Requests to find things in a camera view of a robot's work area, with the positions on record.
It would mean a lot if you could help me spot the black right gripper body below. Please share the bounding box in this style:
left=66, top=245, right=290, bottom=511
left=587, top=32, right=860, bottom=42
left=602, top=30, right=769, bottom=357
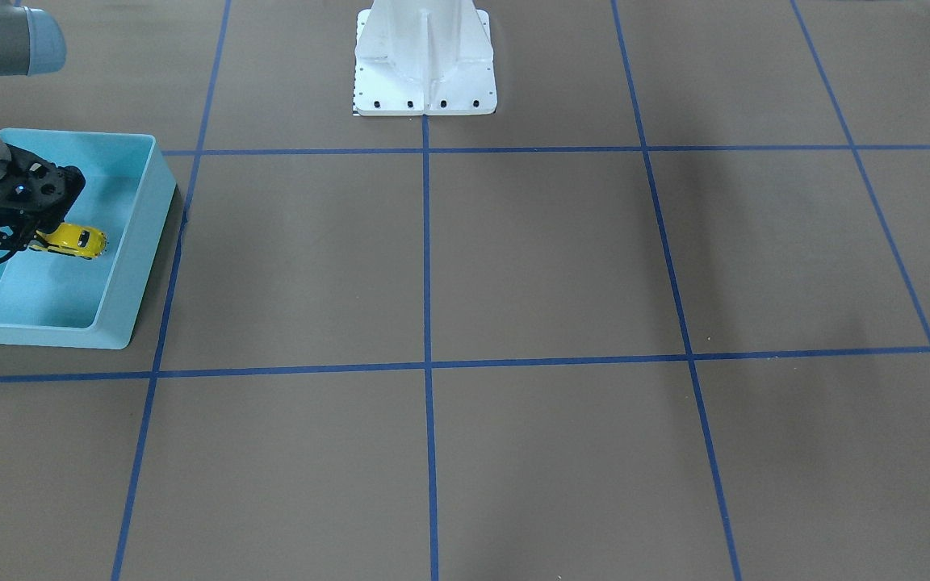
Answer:
left=0, top=143, right=86, bottom=232

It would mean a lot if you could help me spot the yellow beetle toy car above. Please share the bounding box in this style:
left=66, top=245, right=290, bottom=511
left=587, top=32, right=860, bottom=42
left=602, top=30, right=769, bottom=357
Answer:
left=28, top=222, right=108, bottom=260

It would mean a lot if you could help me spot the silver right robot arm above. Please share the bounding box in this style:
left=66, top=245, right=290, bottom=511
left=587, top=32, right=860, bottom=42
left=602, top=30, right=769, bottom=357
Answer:
left=0, top=1, right=86, bottom=253

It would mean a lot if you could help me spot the light blue plastic bin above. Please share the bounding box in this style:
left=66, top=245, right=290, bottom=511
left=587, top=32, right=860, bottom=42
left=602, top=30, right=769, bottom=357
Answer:
left=0, top=128, right=177, bottom=349

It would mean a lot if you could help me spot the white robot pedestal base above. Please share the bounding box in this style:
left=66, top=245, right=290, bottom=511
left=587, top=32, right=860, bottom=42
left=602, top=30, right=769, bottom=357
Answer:
left=352, top=1, right=498, bottom=117

